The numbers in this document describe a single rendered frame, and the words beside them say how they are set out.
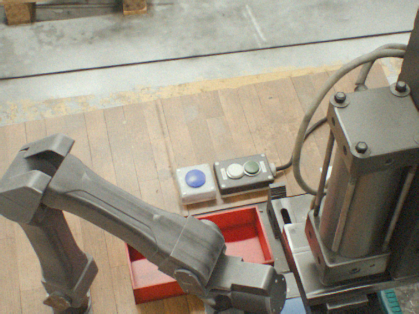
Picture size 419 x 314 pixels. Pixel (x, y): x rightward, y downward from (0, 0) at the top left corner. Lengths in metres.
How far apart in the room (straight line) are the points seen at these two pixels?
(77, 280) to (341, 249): 0.45
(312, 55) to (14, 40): 1.14
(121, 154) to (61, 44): 1.54
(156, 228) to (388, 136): 0.34
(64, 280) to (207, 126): 0.53
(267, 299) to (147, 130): 0.66
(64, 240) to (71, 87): 1.78
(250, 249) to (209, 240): 0.42
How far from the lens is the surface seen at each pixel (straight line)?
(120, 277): 1.43
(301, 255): 1.13
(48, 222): 1.12
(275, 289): 1.06
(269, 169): 1.52
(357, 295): 1.14
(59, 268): 1.22
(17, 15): 3.16
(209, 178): 1.50
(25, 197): 1.03
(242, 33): 3.07
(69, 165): 1.02
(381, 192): 0.91
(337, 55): 3.03
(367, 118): 0.86
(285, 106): 1.66
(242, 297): 1.06
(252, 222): 1.47
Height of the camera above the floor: 2.16
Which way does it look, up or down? 54 degrees down
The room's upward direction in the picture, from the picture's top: straight up
